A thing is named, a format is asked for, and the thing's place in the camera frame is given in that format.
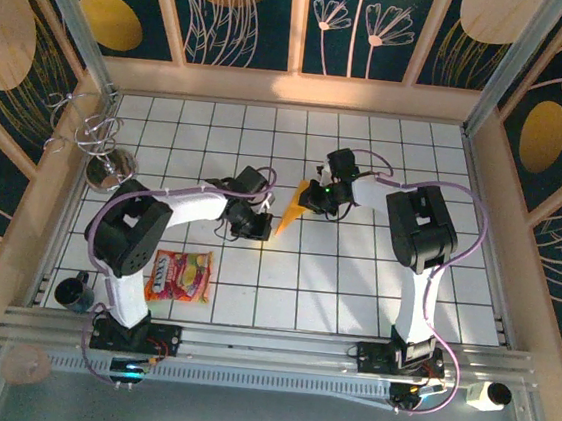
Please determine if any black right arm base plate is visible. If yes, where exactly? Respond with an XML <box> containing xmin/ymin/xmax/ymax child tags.
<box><xmin>353</xmin><ymin>339</ymin><xmax>447</xmax><ymax>382</ymax></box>

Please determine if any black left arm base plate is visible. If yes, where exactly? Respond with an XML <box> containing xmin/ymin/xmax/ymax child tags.
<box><xmin>88</xmin><ymin>314</ymin><xmax>184</xmax><ymax>360</ymax></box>

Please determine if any aluminium mounting rail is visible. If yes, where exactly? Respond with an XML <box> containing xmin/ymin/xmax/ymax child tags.
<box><xmin>0</xmin><ymin>296</ymin><xmax>538</xmax><ymax>399</ymax></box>

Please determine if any colourful candy bag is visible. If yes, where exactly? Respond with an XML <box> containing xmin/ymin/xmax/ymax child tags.
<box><xmin>143</xmin><ymin>244</ymin><xmax>216</xmax><ymax>308</ymax></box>

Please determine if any perforated metal cable tray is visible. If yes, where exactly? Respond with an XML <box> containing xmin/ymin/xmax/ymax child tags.
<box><xmin>42</xmin><ymin>346</ymin><xmax>395</xmax><ymax>410</ymax></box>

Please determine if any small white camera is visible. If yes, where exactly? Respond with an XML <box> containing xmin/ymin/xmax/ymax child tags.
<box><xmin>463</xmin><ymin>378</ymin><xmax>515</xmax><ymax>416</ymax></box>

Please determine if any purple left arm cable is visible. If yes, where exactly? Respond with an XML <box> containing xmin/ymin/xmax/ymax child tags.
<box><xmin>74</xmin><ymin>148</ymin><xmax>279</xmax><ymax>403</ymax></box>

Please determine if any chrome wire stand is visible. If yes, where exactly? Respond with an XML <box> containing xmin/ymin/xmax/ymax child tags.
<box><xmin>36</xmin><ymin>86</ymin><xmax>146</xmax><ymax>199</ymax></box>

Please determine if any dark mug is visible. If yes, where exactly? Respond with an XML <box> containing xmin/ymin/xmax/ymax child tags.
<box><xmin>51</xmin><ymin>268</ymin><xmax>99</xmax><ymax>317</ymax></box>

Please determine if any aluminium frame post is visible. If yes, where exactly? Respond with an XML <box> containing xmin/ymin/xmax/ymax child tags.
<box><xmin>461</xmin><ymin>0</ymin><xmax>562</xmax><ymax>144</ymax></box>
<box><xmin>14</xmin><ymin>0</ymin><xmax>129</xmax><ymax>100</ymax></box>

